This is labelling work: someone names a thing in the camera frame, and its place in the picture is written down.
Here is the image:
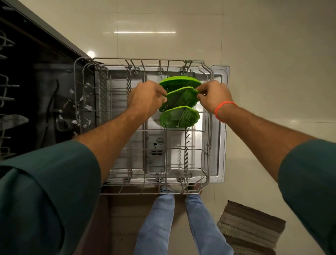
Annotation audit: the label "silver dishwasher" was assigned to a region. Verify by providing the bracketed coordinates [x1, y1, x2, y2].
[0, 0, 230, 184]

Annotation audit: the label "wire dish rack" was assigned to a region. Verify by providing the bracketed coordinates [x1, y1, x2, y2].
[74, 57, 214, 195]
[0, 29, 29, 161]

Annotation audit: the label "person's right forearm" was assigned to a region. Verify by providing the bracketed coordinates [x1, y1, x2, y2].
[218, 105, 315, 183]

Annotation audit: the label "green shirt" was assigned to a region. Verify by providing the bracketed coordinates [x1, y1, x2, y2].
[0, 139, 336, 255]

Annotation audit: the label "person's right hand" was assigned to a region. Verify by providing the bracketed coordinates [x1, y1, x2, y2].
[196, 80, 234, 114]

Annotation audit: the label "striped brown floor mat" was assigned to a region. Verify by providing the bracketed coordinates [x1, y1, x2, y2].
[216, 200, 287, 255]

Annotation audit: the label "orange thread wristband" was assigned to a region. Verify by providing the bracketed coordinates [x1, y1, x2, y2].
[214, 101, 238, 123]

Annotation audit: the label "white paper scraps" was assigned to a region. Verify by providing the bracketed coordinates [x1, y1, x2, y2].
[69, 81, 94, 137]

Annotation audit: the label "person's left hand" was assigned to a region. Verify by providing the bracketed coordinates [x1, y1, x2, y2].
[127, 81, 168, 123]

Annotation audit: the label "person's left forearm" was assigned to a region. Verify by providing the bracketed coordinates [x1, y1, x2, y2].
[73, 108, 147, 183]

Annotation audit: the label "round green plate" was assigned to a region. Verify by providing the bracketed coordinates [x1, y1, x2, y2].
[158, 76, 202, 93]

